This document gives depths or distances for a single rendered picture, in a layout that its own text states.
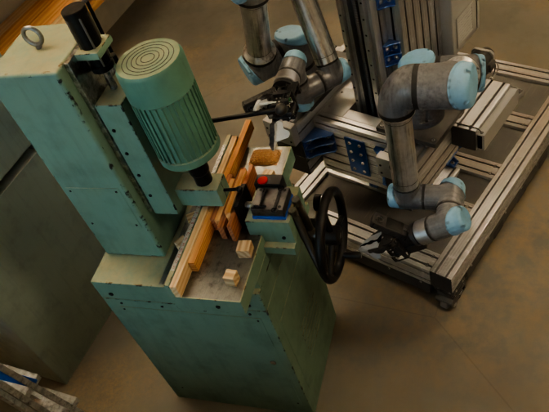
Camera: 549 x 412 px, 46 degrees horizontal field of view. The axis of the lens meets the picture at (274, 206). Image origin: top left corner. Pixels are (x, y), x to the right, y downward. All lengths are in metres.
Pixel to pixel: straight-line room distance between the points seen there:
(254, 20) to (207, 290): 0.86
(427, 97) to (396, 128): 0.15
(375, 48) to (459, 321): 1.11
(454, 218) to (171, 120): 0.80
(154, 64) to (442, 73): 0.69
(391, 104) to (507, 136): 1.40
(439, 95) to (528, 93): 1.62
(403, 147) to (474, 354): 1.06
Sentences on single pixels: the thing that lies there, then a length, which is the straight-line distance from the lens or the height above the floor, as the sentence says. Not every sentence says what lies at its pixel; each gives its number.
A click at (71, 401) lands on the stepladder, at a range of 2.64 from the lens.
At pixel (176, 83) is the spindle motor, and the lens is 1.61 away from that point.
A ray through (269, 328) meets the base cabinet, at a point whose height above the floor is 0.62.
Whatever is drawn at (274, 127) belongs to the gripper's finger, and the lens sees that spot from 1.93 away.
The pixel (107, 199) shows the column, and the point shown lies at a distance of 1.94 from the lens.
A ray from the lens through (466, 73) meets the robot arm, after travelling 1.66.
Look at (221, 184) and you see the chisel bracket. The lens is 1.89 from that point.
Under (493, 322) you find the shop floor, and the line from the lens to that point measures 2.69.
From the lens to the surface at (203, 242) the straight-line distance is 1.89.
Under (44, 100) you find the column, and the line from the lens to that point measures 1.74.
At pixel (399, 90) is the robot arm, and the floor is 1.25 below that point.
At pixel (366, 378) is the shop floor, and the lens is 2.60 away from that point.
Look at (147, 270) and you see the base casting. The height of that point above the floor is 0.80.
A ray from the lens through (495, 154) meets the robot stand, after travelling 2.97.
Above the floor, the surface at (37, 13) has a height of 0.63.
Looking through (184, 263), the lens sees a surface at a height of 0.95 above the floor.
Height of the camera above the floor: 2.28
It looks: 45 degrees down
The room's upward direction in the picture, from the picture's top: 20 degrees counter-clockwise
